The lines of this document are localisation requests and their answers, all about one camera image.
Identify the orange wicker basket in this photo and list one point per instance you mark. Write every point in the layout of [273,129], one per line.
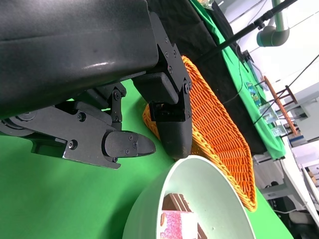
[216,129]

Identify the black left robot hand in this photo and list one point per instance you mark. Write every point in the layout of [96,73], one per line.
[74,49]

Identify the grey-green bowl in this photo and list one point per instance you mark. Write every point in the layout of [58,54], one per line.
[211,179]

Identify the grey industrial robot arm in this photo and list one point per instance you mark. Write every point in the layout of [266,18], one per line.
[274,37]

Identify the black backdrop curtain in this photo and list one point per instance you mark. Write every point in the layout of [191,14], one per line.
[187,25]

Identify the brown wooden rack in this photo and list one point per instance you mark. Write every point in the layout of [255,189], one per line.
[281,105]

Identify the small pink cake slice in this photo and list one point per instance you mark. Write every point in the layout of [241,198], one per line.
[174,224]

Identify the black stand pole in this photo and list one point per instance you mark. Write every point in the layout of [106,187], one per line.
[239,36]

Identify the green tablecloth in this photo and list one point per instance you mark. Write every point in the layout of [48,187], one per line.
[62,194]

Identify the green draped cloth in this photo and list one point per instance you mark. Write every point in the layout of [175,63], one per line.
[230,59]

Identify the chocolate striped cake slice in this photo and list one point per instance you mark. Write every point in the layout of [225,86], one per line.
[177,201]

